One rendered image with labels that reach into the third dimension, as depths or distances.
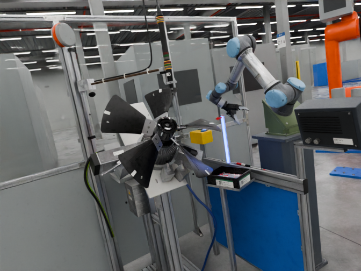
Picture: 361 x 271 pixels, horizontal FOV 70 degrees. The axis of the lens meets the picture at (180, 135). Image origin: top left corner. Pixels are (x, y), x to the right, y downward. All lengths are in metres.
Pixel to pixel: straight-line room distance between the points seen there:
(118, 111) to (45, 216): 1.01
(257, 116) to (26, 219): 4.70
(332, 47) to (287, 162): 3.62
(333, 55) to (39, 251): 4.87
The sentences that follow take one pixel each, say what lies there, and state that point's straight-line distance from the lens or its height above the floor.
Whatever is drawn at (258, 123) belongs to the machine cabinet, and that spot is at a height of 0.45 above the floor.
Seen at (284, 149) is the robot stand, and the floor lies 0.92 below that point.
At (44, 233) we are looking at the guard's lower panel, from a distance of 2.17.
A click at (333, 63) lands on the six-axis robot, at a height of 1.44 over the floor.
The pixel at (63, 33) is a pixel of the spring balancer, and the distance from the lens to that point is 1.94.
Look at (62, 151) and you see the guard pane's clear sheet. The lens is 2.05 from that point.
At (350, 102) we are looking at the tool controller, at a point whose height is 1.24.
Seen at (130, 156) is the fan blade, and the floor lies 1.12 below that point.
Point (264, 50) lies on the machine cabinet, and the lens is 5.96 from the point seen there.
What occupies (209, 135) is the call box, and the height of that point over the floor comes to 1.03.
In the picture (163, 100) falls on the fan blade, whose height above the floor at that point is 1.36.
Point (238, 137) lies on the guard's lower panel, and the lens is 2.82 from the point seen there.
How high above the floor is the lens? 1.39
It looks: 9 degrees down
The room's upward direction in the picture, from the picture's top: 9 degrees counter-clockwise
